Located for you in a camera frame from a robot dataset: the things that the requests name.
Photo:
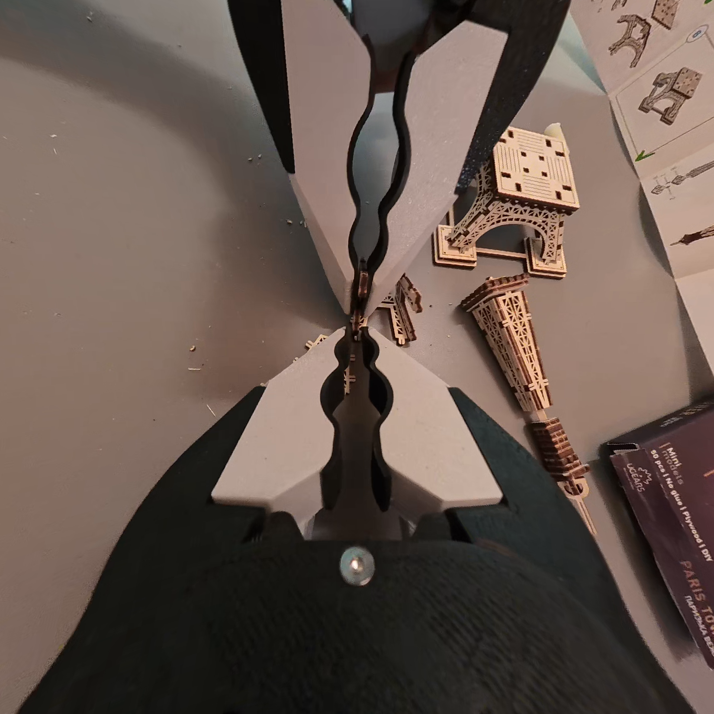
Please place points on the purple puzzle box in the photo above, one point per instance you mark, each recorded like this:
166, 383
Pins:
669, 502

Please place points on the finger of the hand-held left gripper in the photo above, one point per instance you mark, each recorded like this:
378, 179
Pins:
318, 111
440, 128

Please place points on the pale wax stick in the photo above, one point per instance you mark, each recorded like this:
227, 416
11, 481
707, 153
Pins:
554, 131

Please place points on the folded instruction leaflet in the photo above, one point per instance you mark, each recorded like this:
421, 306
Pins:
669, 139

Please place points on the wooden tower spire model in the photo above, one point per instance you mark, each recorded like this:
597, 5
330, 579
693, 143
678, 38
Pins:
513, 334

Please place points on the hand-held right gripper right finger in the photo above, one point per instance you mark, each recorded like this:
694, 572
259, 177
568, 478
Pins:
435, 440

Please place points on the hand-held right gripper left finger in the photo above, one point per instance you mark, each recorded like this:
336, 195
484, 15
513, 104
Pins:
279, 440

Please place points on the wooden tower base model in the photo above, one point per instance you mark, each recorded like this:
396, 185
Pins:
535, 167

